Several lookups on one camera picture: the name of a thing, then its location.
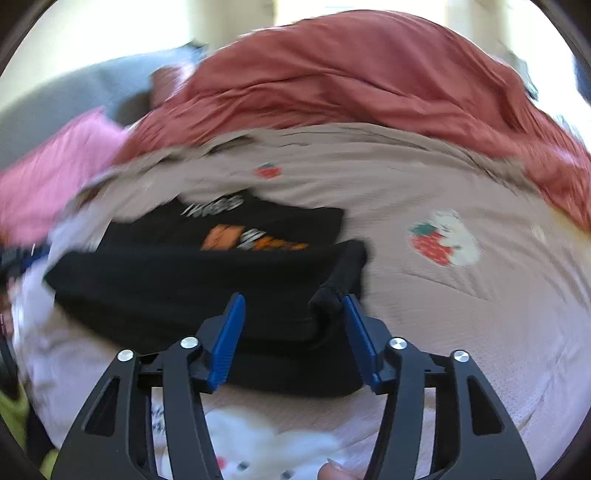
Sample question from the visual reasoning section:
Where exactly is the grey quilted headboard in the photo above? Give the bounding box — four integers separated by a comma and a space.
1, 44, 206, 169

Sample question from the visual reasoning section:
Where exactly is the beige strawberry bear bedsheet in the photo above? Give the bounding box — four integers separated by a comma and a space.
13, 124, 590, 475

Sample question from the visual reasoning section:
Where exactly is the black long-sleeve sweatshirt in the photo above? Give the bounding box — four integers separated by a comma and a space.
45, 189, 368, 397

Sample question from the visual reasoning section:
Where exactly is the pink quilted pillow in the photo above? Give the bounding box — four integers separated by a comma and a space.
1, 108, 129, 246

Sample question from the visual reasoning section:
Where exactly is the dusty pink small pillow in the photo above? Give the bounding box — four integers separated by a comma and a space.
150, 63, 195, 109

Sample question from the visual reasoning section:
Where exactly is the green sleeve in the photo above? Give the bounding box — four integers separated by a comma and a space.
1, 384, 59, 479

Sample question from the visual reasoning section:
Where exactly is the person's right hand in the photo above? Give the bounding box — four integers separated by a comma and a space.
318, 458, 361, 480

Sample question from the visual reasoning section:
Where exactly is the salmon red duvet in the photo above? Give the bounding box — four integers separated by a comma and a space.
115, 10, 590, 228

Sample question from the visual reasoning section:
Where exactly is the person's left hand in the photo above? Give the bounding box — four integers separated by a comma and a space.
0, 294, 14, 339

